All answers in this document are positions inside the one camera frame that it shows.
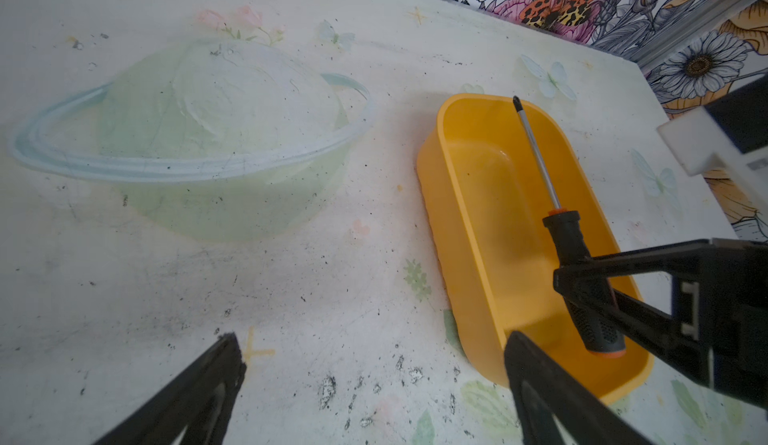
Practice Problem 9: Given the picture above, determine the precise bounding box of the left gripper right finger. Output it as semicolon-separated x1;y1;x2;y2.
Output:
504;331;649;444

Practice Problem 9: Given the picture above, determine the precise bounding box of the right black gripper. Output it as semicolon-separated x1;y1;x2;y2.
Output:
553;239;767;409

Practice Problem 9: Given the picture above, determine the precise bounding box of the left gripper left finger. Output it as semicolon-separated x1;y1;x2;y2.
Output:
97;333;247;444

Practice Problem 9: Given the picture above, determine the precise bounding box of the orange black handled screwdriver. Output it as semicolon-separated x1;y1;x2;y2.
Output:
513;96;626;358

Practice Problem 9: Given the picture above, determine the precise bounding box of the yellow plastic bin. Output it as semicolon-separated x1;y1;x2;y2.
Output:
417;94;653;404

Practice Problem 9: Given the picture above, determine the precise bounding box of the right aluminium corner post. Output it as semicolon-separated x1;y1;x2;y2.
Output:
627;0;760;72

